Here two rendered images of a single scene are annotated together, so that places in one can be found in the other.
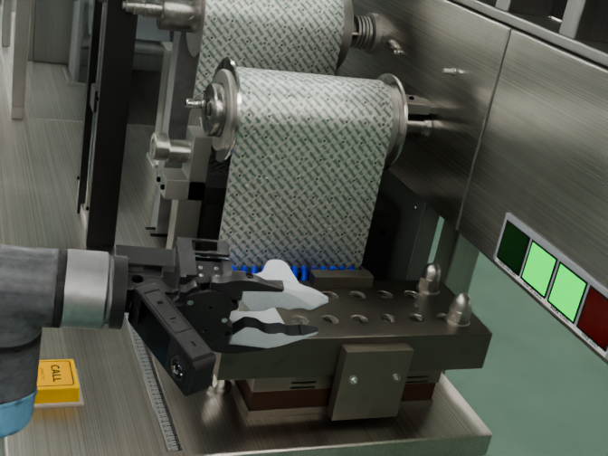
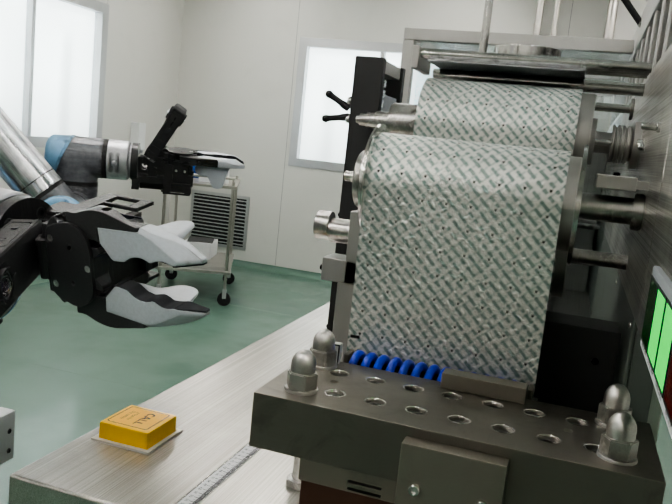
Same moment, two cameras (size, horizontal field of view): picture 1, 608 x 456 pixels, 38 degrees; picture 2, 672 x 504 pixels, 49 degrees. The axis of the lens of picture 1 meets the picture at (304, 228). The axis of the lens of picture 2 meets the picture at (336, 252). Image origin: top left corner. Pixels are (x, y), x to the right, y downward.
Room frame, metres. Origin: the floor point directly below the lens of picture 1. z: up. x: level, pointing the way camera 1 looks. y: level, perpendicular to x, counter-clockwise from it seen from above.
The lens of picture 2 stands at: (0.45, -0.47, 1.30)
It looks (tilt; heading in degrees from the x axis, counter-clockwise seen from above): 9 degrees down; 41
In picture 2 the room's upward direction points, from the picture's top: 6 degrees clockwise
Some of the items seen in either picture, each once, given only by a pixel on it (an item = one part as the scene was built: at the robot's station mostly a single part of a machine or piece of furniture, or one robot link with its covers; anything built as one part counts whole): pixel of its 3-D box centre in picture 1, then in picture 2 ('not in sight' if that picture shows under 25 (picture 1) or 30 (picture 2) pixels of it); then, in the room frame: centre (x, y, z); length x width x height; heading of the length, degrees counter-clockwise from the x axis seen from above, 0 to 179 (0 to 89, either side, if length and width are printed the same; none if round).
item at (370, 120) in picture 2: (141, 6); (374, 120); (1.40, 0.32, 1.34); 0.06 x 0.03 x 0.03; 114
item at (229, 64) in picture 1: (223, 110); (376, 180); (1.21, 0.14, 1.25); 0.15 x 0.01 x 0.15; 24
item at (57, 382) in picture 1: (49, 381); (138, 426); (0.97, 0.29, 0.91); 0.07 x 0.07 x 0.02; 24
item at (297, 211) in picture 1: (299, 218); (445, 305); (1.20, 0.01, 1.11); 0.23 x 0.01 x 0.18; 114
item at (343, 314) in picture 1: (340, 325); (452, 434); (1.11, -0.08, 1.00); 0.40 x 0.16 x 0.06; 114
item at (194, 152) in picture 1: (175, 225); (340, 316); (1.22, 0.19, 1.05); 0.06 x 0.05 x 0.31; 114
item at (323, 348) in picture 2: not in sight; (323, 347); (1.08, 0.10, 1.05); 0.04 x 0.04 x 0.04
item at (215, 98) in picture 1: (214, 109); (367, 179); (1.20, 0.16, 1.25); 0.07 x 0.02 x 0.07; 24
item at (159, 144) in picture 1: (159, 147); (324, 224); (1.21, 0.23, 1.18); 0.04 x 0.02 x 0.04; 24
